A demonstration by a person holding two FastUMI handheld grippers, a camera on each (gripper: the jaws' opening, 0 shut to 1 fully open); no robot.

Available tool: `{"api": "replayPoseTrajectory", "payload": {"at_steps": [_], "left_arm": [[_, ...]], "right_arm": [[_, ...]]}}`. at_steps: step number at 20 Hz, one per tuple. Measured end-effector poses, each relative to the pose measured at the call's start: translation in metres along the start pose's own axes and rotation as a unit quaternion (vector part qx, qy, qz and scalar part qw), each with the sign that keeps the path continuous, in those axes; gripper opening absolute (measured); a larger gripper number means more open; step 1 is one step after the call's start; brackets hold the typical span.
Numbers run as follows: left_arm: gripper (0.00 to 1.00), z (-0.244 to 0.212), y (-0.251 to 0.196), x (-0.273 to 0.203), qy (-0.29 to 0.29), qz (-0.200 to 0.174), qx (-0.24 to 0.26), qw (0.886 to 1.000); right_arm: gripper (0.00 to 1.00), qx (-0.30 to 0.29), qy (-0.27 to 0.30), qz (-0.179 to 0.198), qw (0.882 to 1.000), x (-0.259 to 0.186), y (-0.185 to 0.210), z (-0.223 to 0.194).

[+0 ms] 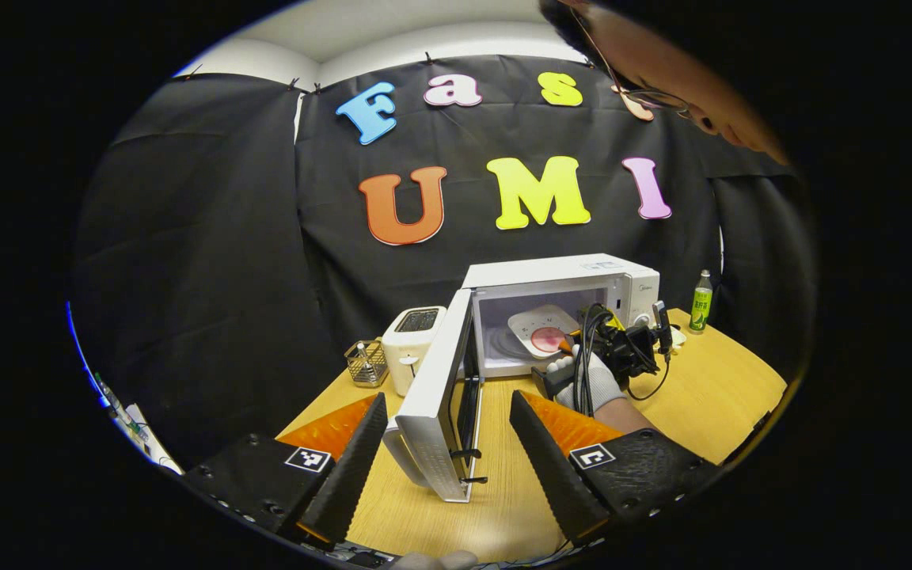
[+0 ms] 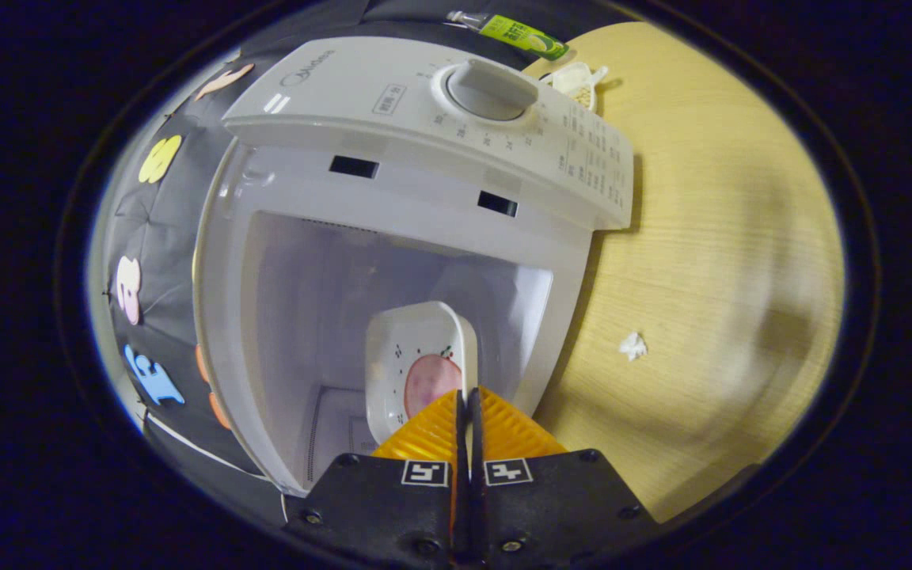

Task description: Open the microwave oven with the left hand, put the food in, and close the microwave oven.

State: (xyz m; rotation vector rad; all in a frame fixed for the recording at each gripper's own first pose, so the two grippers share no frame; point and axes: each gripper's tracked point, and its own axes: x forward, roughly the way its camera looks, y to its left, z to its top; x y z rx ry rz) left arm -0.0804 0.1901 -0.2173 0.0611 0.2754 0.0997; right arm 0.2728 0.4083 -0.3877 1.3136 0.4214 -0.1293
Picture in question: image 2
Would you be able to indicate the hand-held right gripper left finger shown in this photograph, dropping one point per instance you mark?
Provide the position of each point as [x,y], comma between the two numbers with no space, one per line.
[377,507]

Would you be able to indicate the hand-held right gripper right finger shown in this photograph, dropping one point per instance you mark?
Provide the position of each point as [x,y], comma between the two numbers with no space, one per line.
[559,507]

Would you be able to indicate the pink round food slice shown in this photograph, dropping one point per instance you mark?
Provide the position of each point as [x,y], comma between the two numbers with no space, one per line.
[428,384]

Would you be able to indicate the white square plate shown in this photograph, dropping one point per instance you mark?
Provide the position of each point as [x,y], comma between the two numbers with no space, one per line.
[416,332]

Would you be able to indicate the white microwave oven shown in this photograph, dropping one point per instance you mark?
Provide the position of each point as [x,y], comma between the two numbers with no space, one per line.
[361,103]

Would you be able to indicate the small white paper scrap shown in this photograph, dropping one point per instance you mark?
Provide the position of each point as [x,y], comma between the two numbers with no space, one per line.
[632,346]

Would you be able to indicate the black backdrop cloth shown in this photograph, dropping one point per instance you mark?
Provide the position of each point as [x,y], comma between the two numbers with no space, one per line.
[171,237]

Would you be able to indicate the white divided bean dish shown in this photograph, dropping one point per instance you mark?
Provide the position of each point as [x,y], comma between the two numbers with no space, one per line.
[575,79]

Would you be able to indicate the green label drink bottle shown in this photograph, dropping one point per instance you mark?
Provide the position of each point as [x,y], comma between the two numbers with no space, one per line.
[519,34]

